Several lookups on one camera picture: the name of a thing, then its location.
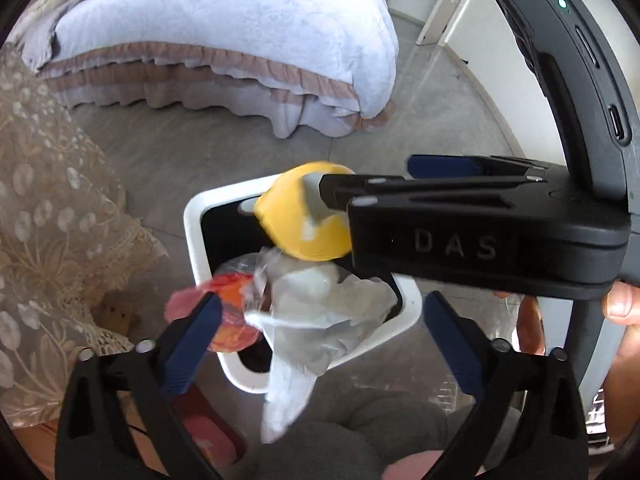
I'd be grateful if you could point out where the person's grey trouser leg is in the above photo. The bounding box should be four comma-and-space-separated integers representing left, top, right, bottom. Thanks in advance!
250, 390, 481, 480

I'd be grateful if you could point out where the wooden table leg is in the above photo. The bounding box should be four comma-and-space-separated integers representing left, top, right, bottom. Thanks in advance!
97, 290, 141, 333

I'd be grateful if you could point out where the red orange plastic wrapper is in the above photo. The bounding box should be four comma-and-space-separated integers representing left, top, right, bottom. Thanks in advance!
166, 272, 266, 353

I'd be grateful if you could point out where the white door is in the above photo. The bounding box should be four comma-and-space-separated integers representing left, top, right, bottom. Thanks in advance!
417, 0, 483, 48

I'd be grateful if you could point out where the person's right hand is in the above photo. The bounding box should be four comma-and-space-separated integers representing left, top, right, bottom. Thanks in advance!
602, 280, 640, 411

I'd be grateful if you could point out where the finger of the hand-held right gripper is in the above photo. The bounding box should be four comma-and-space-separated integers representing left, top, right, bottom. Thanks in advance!
317, 172, 548, 211
406, 154, 553, 178

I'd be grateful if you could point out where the white trash bin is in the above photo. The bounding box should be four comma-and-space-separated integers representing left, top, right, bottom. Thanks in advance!
183, 172, 423, 395

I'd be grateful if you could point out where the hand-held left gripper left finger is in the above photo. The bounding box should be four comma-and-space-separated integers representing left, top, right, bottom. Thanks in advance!
54, 291, 226, 480

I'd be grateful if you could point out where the embroidered beige tablecloth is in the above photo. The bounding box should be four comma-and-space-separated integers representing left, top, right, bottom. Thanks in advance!
0, 42, 168, 428

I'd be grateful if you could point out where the pink slipper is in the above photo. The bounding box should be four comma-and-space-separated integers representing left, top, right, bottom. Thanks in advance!
382, 452, 451, 480
177, 390, 246, 466

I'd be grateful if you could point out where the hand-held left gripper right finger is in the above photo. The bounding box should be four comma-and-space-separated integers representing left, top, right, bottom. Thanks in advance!
422, 290, 590, 480

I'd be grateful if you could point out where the bed with ruffled bedspread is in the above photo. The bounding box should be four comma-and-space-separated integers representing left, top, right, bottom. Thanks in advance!
22, 0, 400, 140

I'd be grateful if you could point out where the white plastic bag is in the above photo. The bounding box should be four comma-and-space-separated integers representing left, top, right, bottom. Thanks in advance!
244, 247, 401, 445

